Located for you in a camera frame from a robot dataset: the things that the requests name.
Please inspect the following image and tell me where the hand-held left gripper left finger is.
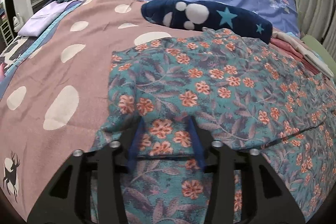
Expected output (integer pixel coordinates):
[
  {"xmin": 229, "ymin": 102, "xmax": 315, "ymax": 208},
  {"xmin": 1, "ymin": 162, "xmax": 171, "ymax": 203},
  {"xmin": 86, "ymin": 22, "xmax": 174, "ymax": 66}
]
[{"xmin": 28, "ymin": 118, "xmax": 146, "ymax": 224}]

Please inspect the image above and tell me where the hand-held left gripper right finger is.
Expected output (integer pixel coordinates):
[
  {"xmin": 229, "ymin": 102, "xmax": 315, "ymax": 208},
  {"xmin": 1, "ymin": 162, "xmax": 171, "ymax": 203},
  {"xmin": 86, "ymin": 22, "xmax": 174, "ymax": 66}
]
[{"xmin": 185, "ymin": 116, "xmax": 306, "ymax": 224}]

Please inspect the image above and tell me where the teal floral garment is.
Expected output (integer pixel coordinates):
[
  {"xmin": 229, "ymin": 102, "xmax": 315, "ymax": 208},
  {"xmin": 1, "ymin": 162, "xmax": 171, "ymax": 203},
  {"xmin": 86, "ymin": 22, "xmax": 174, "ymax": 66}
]
[{"xmin": 91, "ymin": 28, "xmax": 336, "ymax": 224}]

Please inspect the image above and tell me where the pink polka dot blanket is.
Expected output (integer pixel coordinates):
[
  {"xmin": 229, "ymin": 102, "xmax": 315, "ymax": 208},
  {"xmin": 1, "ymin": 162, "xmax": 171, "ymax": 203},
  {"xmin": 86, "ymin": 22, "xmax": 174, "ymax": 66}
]
[{"xmin": 0, "ymin": 0, "xmax": 206, "ymax": 224}]

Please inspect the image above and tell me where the navy star plush cloth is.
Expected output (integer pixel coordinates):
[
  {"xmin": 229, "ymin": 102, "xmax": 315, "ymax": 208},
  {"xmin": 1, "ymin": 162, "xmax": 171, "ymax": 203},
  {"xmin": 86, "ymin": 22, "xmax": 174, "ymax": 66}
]
[{"xmin": 141, "ymin": 0, "xmax": 273, "ymax": 45}]

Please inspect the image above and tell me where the pink folded cloth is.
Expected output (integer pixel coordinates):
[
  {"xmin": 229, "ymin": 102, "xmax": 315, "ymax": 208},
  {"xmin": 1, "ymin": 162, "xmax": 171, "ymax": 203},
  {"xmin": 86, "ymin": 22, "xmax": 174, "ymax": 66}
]
[{"xmin": 270, "ymin": 38, "xmax": 331, "ymax": 80}]

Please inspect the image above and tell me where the cream folded cloth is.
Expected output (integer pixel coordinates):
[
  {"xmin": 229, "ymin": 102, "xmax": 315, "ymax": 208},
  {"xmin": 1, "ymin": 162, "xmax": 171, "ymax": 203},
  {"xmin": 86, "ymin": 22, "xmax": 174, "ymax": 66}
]
[{"xmin": 272, "ymin": 30, "xmax": 334, "ymax": 78}]

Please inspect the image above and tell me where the lavender folded cloth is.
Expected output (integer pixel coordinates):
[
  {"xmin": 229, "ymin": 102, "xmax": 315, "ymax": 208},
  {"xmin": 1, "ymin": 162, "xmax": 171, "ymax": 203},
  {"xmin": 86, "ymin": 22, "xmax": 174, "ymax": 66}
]
[{"xmin": 20, "ymin": 1, "xmax": 80, "ymax": 37}]

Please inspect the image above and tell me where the green pillow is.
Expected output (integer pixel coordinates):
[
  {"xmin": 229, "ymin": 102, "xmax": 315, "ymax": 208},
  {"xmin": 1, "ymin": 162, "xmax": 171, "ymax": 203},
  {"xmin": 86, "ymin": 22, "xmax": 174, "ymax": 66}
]
[{"xmin": 301, "ymin": 34, "xmax": 336, "ymax": 70}]

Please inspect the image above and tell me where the white plush toy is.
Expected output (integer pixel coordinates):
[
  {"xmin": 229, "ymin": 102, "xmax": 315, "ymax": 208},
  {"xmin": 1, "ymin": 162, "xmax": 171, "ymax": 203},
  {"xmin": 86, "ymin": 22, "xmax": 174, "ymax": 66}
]
[{"xmin": 13, "ymin": 13, "xmax": 25, "ymax": 32}]

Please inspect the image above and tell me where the white shelf rack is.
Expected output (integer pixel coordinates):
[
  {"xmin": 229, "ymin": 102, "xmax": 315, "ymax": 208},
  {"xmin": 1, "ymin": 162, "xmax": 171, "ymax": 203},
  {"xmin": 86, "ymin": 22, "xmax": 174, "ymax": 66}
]
[{"xmin": 0, "ymin": 13, "xmax": 14, "ymax": 46}]

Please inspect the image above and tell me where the pale curtain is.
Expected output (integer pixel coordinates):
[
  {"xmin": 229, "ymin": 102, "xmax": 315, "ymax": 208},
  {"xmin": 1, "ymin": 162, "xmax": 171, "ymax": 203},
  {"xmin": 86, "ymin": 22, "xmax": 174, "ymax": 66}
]
[{"xmin": 296, "ymin": 0, "xmax": 336, "ymax": 49}]

